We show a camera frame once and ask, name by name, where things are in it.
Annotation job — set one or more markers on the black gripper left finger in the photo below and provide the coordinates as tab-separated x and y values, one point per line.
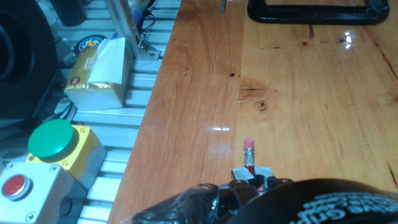
241	188

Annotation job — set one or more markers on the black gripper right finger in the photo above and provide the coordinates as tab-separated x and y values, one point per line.
268	178

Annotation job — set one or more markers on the red pencil pink eraser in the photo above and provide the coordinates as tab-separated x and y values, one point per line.
249	152

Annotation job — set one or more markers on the black C-clamp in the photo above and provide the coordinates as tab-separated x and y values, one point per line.
317	17

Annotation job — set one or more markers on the gold tissue box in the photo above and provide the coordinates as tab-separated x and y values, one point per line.
93	90

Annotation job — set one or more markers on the yellow box green mushroom button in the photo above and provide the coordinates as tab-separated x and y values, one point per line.
53	138

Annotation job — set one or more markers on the white box small red button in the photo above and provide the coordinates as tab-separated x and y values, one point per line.
34	199

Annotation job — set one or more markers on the round sun logo tape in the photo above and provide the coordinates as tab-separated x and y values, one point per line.
90	42

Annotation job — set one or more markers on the black cylindrical object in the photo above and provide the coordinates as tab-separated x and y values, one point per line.
70	11

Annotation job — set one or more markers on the black filament spool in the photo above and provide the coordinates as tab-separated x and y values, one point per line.
28	62

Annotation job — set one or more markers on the wooden post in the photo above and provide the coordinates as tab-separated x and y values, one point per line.
124	25

